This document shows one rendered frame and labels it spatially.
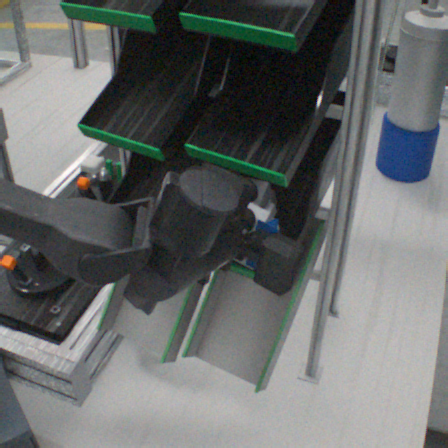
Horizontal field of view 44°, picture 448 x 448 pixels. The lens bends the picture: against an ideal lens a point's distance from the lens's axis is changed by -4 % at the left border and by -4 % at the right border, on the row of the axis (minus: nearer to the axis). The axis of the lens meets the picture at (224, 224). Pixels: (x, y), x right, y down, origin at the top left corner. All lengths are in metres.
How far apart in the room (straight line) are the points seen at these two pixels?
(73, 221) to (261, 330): 0.43
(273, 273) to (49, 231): 0.23
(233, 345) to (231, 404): 0.16
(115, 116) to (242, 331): 0.38
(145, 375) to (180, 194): 0.62
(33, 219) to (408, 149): 1.15
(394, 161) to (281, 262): 0.99
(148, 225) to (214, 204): 0.07
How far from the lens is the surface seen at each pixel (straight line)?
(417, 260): 1.34
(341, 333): 1.15
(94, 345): 1.02
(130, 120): 0.75
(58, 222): 0.53
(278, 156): 0.67
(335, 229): 0.82
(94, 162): 1.38
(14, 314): 1.07
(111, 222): 0.54
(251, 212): 0.67
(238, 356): 0.90
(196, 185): 0.51
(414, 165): 1.55
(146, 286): 0.55
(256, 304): 0.89
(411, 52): 1.43
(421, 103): 1.48
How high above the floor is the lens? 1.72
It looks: 39 degrees down
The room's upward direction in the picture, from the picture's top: straight up
